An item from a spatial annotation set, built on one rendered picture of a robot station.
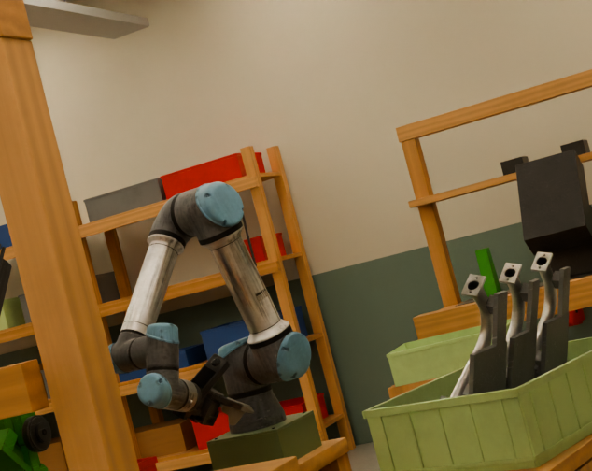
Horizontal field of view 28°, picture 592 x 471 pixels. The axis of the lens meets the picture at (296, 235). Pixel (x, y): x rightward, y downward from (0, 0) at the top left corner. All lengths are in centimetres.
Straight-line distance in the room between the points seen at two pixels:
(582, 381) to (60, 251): 124
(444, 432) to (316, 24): 600
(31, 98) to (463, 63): 601
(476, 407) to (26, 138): 110
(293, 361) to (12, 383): 96
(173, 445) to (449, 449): 601
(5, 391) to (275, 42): 650
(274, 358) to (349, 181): 539
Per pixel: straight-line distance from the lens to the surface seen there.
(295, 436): 301
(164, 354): 269
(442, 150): 804
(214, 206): 282
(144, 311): 283
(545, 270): 291
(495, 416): 254
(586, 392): 276
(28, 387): 215
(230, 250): 288
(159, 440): 857
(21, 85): 219
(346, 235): 828
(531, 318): 281
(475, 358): 258
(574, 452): 261
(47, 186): 216
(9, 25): 222
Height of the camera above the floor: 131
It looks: 2 degrees up
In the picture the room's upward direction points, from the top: 14 degrees counter-clockwise
